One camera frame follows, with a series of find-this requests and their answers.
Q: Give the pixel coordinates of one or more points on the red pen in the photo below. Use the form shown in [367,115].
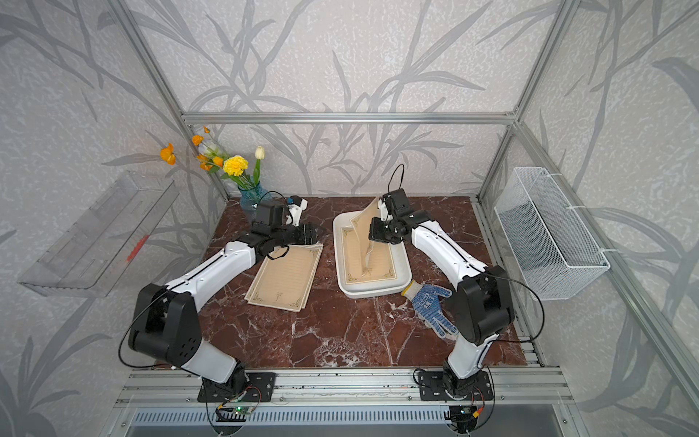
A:
[137,249]

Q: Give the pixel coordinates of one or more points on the circuit board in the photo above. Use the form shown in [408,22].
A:
[463,415]
[227,413]

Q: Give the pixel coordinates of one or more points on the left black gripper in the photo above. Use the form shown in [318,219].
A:
[308,238]

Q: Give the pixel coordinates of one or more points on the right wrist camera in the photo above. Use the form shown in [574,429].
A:
[396,204]

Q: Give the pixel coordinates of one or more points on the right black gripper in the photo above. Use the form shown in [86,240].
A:
[374,235]

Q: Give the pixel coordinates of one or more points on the blue dotted work glove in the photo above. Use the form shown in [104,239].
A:
[425,300]

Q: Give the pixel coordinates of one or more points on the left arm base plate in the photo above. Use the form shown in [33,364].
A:
[257,386]

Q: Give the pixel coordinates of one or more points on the yellow orange flower bouquet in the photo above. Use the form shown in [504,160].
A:
[214,159]

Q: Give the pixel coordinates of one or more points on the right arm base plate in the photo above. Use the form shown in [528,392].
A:
[441,386]

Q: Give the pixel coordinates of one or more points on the blue glass vase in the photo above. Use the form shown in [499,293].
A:
[250,198]

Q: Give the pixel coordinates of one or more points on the white plastic storage box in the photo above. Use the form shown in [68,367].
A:
[355,287]

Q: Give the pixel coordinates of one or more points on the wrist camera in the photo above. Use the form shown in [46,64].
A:
[275,213]
[396,204]

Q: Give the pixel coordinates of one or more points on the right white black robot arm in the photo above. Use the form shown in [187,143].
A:
[474,312]

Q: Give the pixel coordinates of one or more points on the beige stationery sheet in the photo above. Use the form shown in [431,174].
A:
[284,283]
[365,235]

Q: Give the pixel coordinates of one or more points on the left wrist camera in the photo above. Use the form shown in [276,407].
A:
[275,213]

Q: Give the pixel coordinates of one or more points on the white wire mesh basket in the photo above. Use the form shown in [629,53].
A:
[556,253]

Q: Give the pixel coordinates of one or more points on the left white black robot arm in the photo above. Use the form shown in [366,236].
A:
[165,325]

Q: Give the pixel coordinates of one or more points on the beige stationery paper stack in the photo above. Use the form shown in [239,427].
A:
[389,274]

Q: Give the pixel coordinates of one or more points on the left circuit board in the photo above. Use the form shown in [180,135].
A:
[227,413]

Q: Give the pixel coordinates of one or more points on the right circuit board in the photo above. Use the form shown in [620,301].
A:
[463,415]

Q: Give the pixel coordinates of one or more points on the clear plastic wall shelf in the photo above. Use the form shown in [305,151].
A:
[89,259]

